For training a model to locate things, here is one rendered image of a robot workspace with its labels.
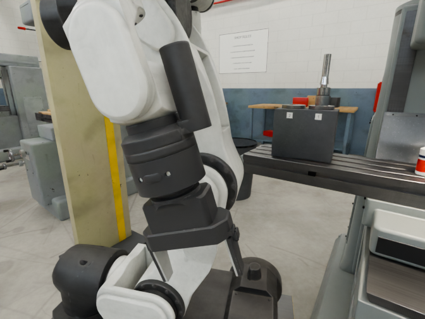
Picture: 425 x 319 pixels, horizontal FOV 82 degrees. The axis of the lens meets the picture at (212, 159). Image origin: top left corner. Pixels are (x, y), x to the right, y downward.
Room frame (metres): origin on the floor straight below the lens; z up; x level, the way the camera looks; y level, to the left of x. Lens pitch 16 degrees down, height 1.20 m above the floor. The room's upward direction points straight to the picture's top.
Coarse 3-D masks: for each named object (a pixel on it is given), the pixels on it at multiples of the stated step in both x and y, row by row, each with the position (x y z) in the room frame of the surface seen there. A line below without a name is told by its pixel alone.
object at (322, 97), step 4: (316, 92) 0.93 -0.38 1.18; (320, 92) 0.91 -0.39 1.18; (324, 92) 0.90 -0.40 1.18; (328, 92) 0.91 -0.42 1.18; (316, 96) 0.92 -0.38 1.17; (320, 96) 0.91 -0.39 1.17; (324, 96) 0.90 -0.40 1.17; (328, 96) 0.91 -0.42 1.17; (316, 100) 0.92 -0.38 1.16; (320, 100) 0.91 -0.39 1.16; (324, 100) 0.90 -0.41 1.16; (328, 100) 0.91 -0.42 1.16; (316, 104) 0.92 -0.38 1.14; (320, 104) 0.91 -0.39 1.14; (324, 104) 0.90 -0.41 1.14
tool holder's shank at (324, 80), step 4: (324, 56) 0.92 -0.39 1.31; (328, 56) 0.91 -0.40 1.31; (324, 60) 0.92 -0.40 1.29; (328, 60) 0.91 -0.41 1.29; (324, 64) 0.92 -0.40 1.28; (328, 64) 0.91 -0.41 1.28; (324, 68) 0.92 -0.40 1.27; (328, 68) 0.92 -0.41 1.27; (324, 72) 0.92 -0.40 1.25; (328, 72) 0.92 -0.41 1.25; (324, 76) 0.92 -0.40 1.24; (328, 76) 0.92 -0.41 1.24; (324, 80) 0.91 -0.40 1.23; (328, 80) 0.92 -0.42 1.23; (320, 84) 0.94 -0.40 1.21; (324, 84) 0.92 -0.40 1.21
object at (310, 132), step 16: (288, 112) 0.92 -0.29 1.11; (304, 112) 0.90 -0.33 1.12; (320, 112) 0.87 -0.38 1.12; (336, 112) 0.85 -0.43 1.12; (288, 128) 0.92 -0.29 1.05; (304, 128) 0.89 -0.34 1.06; (320, 128) 0.87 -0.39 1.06; (336, 128) 0.95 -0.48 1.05; (272, 144) 0.95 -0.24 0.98; (288, 144) 0.92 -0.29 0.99; (304, 144) 0.89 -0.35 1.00; (320, 144) 0.87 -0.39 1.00; (320, 160) 0.86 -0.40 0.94
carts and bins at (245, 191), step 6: (234, 138) 2.89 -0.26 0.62; (240, 138) 2.88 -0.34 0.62; (246, 138) 2.85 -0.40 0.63; (240, 144) 2.87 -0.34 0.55; (246, 144) 2.83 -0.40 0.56; (252, 144) 2.75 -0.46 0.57; (240, 150) 2.43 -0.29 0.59; (246, 150) 2.45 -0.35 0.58; (246, 174) 2.48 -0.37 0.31; (252, 174) 2.58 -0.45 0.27; (246, 180) 2.49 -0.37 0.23; (240, 186) 2.46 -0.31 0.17; (246, 186) 2.49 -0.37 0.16; (240, 192) 2.47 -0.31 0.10; (246, 192) 2.50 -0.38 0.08; (240, 198) 2.48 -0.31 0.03; (246, 198) 2.51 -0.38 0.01
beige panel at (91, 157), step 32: (32, 0) 1.43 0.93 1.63; (64, 64) 1.50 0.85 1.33; (64, 96) 1.47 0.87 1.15; (64, 128) 1.45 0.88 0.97; (96, 128) 1.61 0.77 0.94; (64, 160) 1.42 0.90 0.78; (96, 160) 1.59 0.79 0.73; (96, 192) 1.56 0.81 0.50; (96, 224) 1.53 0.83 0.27; (128, 224) 1.75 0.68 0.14
